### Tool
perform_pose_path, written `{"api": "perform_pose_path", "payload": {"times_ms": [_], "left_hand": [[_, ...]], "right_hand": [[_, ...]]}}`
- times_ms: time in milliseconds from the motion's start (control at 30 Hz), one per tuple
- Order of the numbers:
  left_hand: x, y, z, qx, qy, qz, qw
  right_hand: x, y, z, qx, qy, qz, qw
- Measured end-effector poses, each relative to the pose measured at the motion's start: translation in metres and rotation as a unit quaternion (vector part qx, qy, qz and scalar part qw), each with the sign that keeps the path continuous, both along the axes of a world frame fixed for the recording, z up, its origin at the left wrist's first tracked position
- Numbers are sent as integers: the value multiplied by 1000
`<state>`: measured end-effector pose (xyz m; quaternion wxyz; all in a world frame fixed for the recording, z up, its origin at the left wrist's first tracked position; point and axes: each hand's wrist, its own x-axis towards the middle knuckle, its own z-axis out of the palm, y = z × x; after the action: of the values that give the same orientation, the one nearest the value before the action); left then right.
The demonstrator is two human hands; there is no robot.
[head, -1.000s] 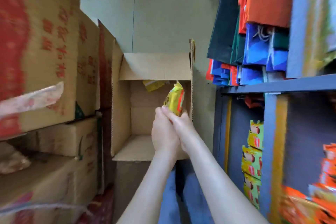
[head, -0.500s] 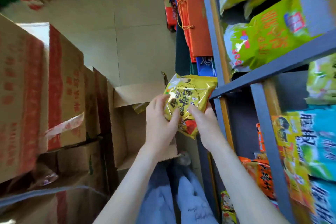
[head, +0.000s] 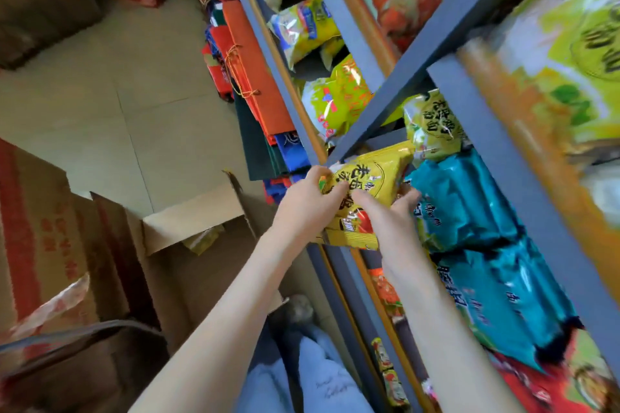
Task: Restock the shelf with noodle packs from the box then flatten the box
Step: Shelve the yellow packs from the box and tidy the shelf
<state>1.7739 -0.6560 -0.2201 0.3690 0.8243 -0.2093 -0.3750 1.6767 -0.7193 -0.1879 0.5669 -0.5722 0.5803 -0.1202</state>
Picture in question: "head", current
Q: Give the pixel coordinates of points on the person's left hand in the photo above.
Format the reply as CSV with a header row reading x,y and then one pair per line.
x,y
305,209

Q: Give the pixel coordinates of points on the person's right hand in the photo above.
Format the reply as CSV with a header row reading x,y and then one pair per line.
x,y
397,233

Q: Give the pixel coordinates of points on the teal noodle packets row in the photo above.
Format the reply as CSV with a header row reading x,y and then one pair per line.
x,y
484,282

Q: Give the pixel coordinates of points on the yellow noodle packet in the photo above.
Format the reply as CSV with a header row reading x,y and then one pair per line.
x,y
436,127

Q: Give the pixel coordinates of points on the grey metal shelf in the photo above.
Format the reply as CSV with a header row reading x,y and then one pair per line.
x,y
508,146

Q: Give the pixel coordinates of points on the person's right forearm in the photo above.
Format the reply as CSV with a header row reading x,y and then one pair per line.
x,y
450,340

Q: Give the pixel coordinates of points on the person's left forearm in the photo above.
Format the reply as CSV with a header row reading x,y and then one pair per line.
x,y
223,330

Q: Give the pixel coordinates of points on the person's left shoe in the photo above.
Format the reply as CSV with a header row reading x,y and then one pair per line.
x,y
300,308

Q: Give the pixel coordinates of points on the dark brown cardboard box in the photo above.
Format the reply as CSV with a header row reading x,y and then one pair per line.
x,y
39,1

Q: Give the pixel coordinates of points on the bunch of small gift bags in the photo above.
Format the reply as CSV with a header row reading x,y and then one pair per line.
x,y
278,187

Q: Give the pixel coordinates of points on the row of blue gift bags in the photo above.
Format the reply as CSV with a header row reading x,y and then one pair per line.
x,y
293,153

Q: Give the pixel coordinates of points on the orange snack packets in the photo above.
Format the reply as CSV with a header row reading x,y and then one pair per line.
x,y
385,291

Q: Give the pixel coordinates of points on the dark green gift bag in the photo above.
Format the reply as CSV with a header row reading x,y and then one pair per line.
x,y
254,146

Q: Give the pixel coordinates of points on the large orange gift bag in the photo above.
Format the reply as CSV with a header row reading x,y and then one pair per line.
x,y
261,83

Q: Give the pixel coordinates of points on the stack of green cartoon packets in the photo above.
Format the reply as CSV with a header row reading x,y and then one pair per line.
x,y
390,374

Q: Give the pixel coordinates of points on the pink snack packet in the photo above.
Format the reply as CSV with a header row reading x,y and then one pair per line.
x,y
430,389

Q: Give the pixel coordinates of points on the stack of red packets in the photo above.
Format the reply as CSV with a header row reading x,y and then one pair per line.
x,y
557,388

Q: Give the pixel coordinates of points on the row of yellow snack bags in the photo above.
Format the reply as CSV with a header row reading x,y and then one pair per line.
x,y
571,49

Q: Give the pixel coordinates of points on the translucent plastic strip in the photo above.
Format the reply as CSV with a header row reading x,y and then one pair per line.
x,y
53,306

